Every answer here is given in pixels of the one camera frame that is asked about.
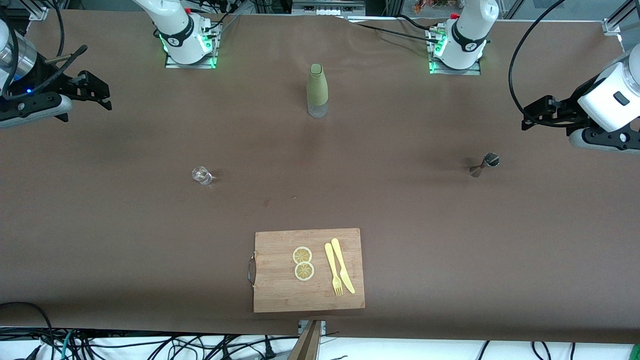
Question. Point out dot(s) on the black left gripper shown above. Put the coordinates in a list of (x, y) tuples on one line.
[(568, 108)]

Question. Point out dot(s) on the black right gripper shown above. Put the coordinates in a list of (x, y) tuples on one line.
[(50, 77)]

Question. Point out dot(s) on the steel double jigger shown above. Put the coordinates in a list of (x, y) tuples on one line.
[(491, 160)]

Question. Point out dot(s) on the clear glass beaker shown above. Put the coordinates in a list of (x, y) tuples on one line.
[(202, 175)]

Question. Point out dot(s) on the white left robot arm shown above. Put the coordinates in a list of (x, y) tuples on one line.
[(470, 30)]

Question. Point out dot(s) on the brown table cover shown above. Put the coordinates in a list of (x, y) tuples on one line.
[(450, 225)]

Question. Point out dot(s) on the green sleeved glass bottle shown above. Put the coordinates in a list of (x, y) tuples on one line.
[(317, 90)]

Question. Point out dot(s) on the yellow plastic knife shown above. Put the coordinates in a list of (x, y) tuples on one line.
[(340, 260)]

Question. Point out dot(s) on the yellow plastic fork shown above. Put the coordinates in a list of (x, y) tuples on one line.
[(330, 260)]

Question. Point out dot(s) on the lemon slice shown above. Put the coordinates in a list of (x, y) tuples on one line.
[(304, 271), (302, 255)]

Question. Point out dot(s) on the wooden cutting board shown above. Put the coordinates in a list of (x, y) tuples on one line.
[(280, 290)]

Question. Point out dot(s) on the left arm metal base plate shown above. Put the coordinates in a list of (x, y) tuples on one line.
[(475, 70)]

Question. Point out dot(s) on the aluminium frame profile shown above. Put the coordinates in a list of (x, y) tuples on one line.
[(617, 22), (47, 9)]

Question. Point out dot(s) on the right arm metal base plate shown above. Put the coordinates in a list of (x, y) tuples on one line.
[(212, 60)]

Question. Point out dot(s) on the wooden post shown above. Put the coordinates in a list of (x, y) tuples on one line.
[(306, 347)]

